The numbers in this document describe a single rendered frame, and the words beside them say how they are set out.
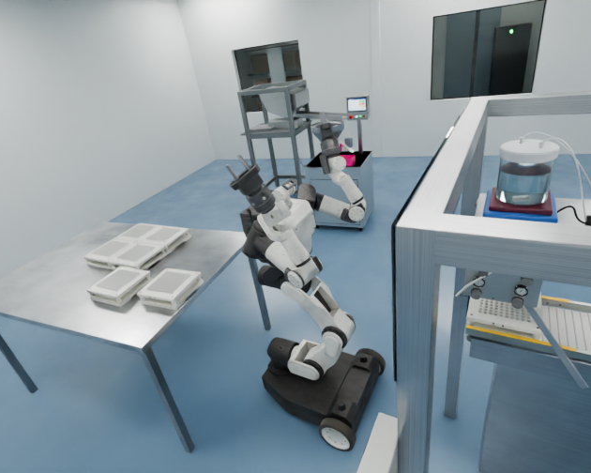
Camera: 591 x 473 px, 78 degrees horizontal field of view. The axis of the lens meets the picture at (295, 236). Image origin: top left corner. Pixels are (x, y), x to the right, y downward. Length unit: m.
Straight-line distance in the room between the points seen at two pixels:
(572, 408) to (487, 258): 1.33
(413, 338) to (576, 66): 5.90
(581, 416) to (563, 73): 5.13
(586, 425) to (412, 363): 1.24
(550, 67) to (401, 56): 1.96
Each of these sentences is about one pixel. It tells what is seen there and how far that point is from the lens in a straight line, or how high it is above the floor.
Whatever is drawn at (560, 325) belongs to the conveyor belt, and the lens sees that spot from 1.74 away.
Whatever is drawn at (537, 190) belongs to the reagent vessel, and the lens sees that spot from 1.32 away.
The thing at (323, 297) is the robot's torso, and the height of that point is 0.76.
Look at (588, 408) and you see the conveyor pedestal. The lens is 1.85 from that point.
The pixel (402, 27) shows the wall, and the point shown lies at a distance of 6.30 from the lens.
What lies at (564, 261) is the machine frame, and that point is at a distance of 0.58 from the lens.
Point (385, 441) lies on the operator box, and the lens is 0.95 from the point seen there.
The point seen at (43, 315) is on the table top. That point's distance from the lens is 2.46.
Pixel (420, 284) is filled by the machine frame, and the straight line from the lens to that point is 0.62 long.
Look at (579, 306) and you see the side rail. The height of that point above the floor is 0.92.
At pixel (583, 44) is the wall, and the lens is 6.39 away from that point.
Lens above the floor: 1.97
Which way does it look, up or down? 28 degrees down
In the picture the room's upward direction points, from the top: 9 degrees counter-clockwise
